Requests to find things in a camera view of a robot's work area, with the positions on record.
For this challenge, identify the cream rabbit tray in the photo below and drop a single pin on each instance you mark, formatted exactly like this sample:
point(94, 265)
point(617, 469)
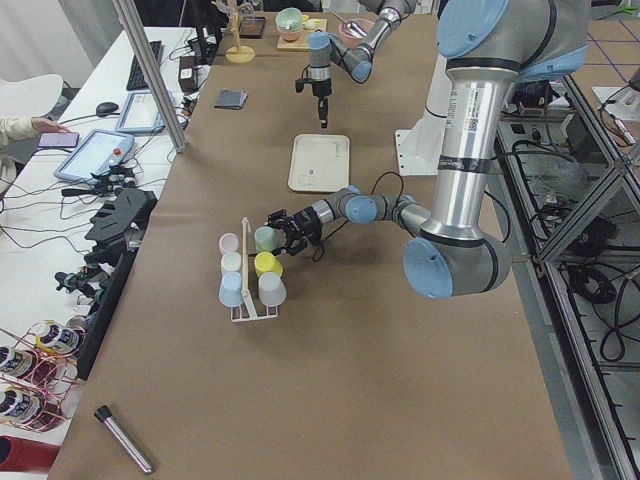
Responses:
point(319, 163)

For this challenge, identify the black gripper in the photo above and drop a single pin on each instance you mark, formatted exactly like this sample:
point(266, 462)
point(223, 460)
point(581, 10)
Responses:
point(307, 220)
point(320, 89)

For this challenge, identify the metal ice scoop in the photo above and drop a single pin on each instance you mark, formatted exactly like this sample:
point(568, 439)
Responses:
point(354, 29)

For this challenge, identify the black computer mouse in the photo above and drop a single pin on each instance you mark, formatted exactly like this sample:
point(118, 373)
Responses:
point(106, 108)

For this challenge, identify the white plastic cup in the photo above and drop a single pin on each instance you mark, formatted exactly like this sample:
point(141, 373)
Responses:
point(231, 262)

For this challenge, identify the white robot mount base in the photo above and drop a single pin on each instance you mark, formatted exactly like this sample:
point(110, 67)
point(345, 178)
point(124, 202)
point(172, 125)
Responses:
point(418, 149)

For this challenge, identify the pink plastic cup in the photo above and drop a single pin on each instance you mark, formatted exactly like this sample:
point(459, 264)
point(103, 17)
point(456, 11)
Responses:
point(229, 242)

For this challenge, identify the white wire cup rack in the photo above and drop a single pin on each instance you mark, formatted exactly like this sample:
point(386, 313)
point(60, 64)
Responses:
point(247, 311)

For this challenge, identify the stacked green bowls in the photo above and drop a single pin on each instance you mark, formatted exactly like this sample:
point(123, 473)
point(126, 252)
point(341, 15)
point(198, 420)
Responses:
point(289, 24)

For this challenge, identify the grey folded cloth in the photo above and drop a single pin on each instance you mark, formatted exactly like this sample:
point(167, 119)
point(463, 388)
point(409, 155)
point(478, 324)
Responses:
point(231, 99)

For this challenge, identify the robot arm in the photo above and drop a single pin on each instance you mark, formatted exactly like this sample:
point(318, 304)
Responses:
point(327, 48)
point(488, 46)

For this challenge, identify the blue plastic cup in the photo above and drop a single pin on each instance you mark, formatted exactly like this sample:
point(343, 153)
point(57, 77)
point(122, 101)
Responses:
point(230, 289)

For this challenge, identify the blue teach pendant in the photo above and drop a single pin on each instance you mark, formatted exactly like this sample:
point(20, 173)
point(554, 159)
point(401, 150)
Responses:
point(140, 114)
point(95, 155)

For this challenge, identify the wooden mug tree stand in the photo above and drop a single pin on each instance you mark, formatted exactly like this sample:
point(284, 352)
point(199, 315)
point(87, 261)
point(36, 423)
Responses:
point(233, 9)

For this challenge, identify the wooden cutting board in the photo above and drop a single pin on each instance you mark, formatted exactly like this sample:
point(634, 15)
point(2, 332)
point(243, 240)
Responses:
point(302, 43)

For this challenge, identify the green plastic cup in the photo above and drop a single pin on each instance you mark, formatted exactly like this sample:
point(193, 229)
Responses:
point(267, 239)

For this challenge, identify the yellow plastic cup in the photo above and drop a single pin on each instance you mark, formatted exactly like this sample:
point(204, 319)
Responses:
point(265, 262)

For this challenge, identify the pink bowl with ice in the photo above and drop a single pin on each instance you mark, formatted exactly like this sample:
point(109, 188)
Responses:
point(364, 23)

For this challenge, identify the aluminium frame post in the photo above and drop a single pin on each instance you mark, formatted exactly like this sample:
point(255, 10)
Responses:
point(132, 24)

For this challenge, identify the seated person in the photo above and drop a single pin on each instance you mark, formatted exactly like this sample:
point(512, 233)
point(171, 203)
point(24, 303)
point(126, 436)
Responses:
point(25, 105)

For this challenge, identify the grey plastic cup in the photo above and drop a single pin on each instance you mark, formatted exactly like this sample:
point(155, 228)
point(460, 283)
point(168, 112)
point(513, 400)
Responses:
point(272, 291)

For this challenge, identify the copper wire bottle basket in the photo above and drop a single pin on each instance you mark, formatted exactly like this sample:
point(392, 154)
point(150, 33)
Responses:
point(38, 372)

